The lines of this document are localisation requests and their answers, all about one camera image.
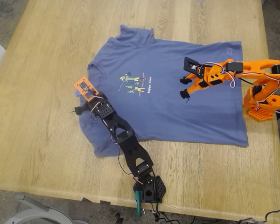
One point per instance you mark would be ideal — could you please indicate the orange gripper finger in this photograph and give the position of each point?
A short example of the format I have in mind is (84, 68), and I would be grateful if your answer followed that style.
(193, 87)
(191, 78)

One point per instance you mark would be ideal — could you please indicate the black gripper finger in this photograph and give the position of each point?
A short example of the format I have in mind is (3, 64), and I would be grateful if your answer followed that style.
(79, 110)

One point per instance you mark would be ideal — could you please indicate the blue printed T-shirt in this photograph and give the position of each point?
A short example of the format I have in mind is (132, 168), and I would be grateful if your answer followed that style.
(165, 105)

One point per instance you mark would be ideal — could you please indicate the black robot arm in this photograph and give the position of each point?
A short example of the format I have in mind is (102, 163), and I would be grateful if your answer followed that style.
(133, 151)

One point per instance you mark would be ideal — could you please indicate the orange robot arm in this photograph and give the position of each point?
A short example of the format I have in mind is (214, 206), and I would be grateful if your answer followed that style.
(259, 65)

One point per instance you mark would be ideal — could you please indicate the long blue tape strip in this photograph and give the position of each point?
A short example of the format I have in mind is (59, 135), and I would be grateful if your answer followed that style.
(76, 94)

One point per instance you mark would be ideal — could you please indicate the black tape piece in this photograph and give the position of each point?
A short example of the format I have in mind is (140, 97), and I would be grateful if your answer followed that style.
(105, 202)
(86, 199)

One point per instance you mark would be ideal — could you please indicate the green table clamp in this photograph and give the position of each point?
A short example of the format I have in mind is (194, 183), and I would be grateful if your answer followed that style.
(138, 205)

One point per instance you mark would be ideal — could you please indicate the gray round plastic stool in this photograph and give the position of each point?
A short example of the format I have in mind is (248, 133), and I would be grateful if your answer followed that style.
(37, 217)

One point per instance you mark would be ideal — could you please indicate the black caster wheel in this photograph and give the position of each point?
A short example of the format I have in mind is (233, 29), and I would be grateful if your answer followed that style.
(119, 219)

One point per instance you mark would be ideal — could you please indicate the small silver metal pin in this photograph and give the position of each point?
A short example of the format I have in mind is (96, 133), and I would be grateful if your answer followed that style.
(144, 212)

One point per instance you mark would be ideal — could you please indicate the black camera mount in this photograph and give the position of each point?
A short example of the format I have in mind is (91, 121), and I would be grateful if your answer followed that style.
(191, 64)

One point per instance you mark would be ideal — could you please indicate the orange camera mount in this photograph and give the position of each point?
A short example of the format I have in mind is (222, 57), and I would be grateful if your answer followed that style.
(85, 87)

